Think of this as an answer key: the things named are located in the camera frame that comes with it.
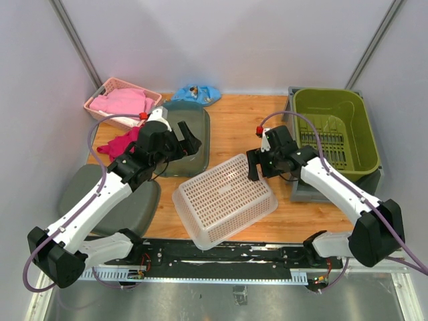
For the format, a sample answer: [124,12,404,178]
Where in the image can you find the purple cable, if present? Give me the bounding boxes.
[22,112,148,293]
[255,111,428,295]

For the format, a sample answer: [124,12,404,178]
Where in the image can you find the pink plastic basket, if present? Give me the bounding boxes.
[84,78,162,120]

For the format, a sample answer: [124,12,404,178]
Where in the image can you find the white folded cloth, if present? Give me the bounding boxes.
[104,116,146,130]

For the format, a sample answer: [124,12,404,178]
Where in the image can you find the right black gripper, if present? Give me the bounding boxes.
[247,146,284,181]

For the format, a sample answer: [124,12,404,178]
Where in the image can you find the white perforated plastic basket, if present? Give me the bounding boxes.
[172,154,278,251]

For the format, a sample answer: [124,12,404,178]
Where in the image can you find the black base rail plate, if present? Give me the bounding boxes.
[104,239,343,282]

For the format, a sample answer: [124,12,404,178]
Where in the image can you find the olive green plastic tub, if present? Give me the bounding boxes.
[289,87,381,182]

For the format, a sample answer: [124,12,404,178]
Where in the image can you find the pink folded cloth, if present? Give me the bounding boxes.
[89,88,155,114]

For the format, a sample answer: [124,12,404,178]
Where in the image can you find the grey plastic tray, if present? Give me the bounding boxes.
[284,86,385,203]

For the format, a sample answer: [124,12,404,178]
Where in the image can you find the teal translucent perforated basket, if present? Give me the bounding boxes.
[154,101,211,178]

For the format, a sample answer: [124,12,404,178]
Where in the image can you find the dark grey plastic tub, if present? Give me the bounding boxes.
[57,164,162,237]

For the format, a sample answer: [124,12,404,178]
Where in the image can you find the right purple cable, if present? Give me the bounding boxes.
[255,111,428,295]

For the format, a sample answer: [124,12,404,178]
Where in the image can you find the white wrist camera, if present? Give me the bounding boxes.
[255,126,271,152]
[146,106,172,132]

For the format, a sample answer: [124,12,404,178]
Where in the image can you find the blue patterned cloth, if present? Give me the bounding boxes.
[171,85,221,106]

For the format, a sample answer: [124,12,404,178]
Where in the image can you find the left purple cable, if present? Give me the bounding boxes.
[22,112,148,293]

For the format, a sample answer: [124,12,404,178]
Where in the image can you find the magenta crumpled cloth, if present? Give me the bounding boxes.
[96,126,140,162]

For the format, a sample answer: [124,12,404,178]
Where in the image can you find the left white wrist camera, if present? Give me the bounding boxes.
[146,106,172,132]

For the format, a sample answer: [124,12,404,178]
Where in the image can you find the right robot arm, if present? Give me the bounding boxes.
[246,126,405,268]

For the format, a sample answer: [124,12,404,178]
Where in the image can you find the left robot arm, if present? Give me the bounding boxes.
[24,120,201,288]

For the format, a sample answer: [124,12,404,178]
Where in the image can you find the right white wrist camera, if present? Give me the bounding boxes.
[255,126,271,152]

